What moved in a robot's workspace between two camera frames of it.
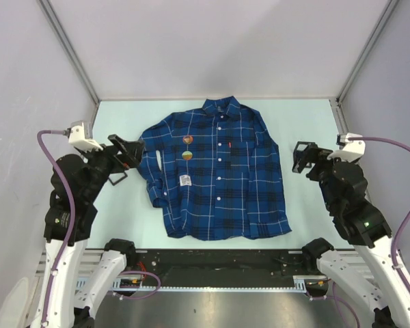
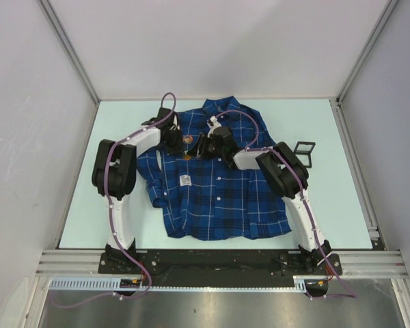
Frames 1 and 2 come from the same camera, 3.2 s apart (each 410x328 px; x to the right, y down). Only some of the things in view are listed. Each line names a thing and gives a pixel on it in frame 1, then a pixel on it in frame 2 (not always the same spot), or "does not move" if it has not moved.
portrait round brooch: [188, 139] does not move
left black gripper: [134, 149] → [178, 147]
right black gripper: [309, 154] → [203, 140]
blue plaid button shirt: [214, 173] does not move
